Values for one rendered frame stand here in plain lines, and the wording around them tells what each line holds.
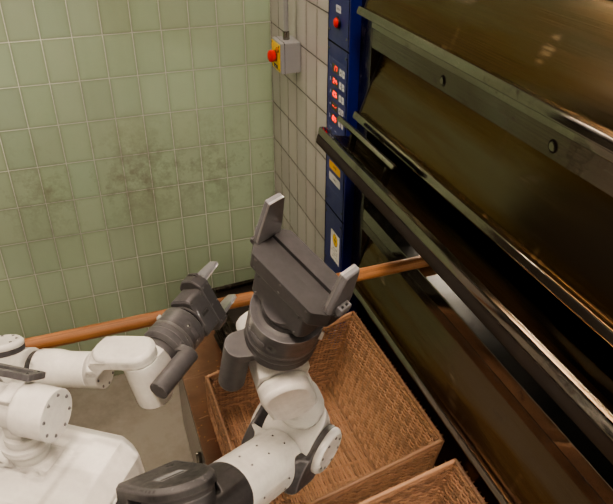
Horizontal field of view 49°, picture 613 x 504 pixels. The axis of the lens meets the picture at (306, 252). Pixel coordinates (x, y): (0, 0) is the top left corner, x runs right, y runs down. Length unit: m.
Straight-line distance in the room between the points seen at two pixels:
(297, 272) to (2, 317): 2.35
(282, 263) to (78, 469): 0.40
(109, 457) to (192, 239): 1.98
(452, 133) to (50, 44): 1.52
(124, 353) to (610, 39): 0.88
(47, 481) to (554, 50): 0.94
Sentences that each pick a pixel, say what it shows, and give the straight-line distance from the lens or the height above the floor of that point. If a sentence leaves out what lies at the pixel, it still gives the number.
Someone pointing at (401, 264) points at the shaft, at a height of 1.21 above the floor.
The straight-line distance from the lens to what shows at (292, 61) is 2.27.
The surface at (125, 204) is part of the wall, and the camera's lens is 2.72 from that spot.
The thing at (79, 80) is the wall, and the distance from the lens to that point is 2.54.
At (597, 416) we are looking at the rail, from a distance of 0.97.
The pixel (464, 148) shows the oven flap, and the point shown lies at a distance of 1.39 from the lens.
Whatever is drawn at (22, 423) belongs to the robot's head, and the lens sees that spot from 0.87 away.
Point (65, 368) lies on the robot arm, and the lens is 1.24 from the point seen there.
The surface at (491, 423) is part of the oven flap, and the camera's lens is 1.51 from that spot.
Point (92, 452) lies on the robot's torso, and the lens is 0.94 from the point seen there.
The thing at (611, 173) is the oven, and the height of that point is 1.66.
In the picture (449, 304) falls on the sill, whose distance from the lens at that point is 1.54.
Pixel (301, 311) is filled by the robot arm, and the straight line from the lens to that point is 0.68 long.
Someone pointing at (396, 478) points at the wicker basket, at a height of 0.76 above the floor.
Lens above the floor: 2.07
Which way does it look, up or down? 32 degrees down
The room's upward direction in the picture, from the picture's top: straight up
